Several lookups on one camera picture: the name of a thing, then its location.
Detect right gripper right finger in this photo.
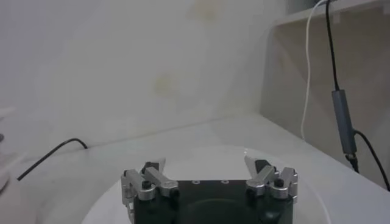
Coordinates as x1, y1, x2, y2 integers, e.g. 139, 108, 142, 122
243, 155, 299, 205

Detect white round plate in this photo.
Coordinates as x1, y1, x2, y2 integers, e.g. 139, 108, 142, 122
80, 145, 332, 224

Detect white hanging cable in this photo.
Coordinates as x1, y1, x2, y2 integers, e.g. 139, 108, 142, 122
300, 0, 328, 141

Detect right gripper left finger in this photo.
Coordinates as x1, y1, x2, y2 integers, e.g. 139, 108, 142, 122
121, 157, 180, 224

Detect black cable with grey adapter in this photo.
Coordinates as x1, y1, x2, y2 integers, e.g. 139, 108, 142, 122
324, 0, 390, 192

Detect black cooker power cable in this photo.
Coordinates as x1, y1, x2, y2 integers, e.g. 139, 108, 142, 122
16, 138, 89, 182

